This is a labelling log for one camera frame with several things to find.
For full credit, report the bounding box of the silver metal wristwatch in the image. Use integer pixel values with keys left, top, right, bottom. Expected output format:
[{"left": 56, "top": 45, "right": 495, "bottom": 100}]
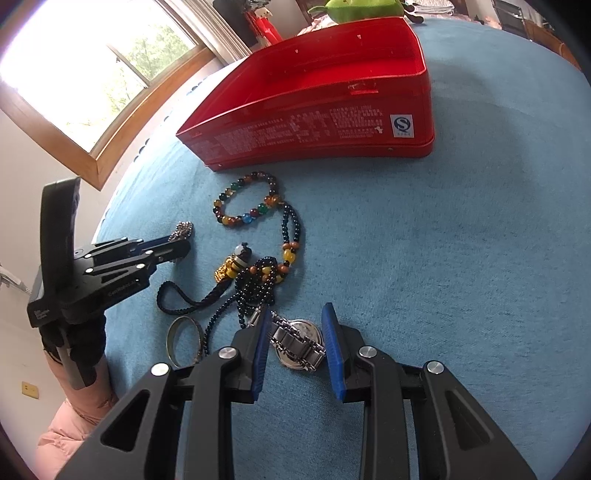
[{"left": 270, "top": 311, "right": 325, "bottom": 372}]

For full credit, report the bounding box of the wide dark silver bangle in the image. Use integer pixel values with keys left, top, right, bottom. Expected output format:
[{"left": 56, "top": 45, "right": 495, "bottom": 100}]
[{"left": 165, "top": 315, "right": 204, "bottom": 369}]

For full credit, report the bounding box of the wooden desk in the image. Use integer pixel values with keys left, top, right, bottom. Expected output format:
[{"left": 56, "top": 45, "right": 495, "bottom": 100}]
[{"left": 524, "top": 19, "right": 581, "bottom": 70}]

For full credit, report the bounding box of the blue bed cover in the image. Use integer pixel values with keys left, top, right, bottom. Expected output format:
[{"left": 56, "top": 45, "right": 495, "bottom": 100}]
[{"left": 98, "top": 19, "right": 590, "bottom": 479}]

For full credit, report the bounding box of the multicolour bead bracelet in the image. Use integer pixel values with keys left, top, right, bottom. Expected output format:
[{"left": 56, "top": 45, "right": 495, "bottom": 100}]
[{"left": 211, "top": 171, "right": 283, "bottom": 228}]

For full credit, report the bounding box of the red tin box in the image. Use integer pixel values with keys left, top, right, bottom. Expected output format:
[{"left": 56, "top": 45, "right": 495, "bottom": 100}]
[{"left": 176, "top": 17, "right": 436, "bottom": 171}]

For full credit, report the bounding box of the green avocado plush toy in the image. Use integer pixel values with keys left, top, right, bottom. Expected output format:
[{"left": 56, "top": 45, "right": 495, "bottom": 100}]
[{"left": 308, "top": 0, "right": 425, "bottom": 24}]

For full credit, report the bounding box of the pink sleeved left forearm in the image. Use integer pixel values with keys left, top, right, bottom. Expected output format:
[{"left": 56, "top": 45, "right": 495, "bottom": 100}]
[{"left": 34, "top": 353, "right": 118, "bottom": 479}]

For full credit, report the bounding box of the silver chain necklace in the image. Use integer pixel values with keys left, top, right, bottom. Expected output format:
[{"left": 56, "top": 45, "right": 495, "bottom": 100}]
[{"left": 168, "top": 221, "right": 195, "bottom": 243}]

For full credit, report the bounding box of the black bead necklace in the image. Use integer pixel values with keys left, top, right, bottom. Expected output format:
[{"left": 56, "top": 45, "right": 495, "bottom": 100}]
[{"left": 200, "top": 202, "right": 304, "bottom": 363}]

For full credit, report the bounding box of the black desk chair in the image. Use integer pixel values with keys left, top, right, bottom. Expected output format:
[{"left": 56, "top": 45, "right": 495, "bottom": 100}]
[{"left": 493, "top": 0, "right": 528, "bottom": 38}]

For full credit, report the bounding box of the wooden framed side window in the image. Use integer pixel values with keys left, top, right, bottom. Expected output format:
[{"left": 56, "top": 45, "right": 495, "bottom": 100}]
[{"left": 0, "top": 0, "right": 233, "bottom": 191}]

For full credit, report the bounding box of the coat rack with clothes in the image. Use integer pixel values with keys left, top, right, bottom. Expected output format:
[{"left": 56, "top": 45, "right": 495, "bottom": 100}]
[{"left": 212, "top": 0, "right": 283, "bottom": 49}]

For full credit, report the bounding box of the black cord gold pendant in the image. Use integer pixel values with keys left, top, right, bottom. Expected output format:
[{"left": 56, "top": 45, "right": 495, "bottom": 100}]
[{"left": 156, "top": 242, "right": 252, "bottom": 316}]

